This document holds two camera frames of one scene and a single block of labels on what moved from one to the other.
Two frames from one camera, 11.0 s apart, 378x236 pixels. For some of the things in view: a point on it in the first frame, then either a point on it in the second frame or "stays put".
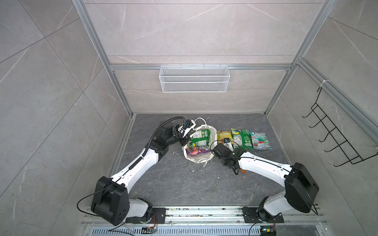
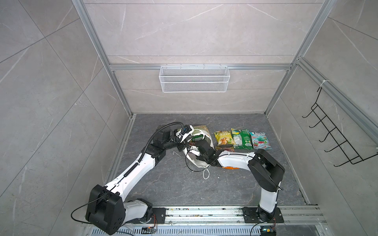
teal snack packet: x=260 y=140 stays put
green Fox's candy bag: x=243 y=137 stays put
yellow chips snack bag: x=222 y=134 stays put
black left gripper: x=185 y=139 -> x=181 y=146
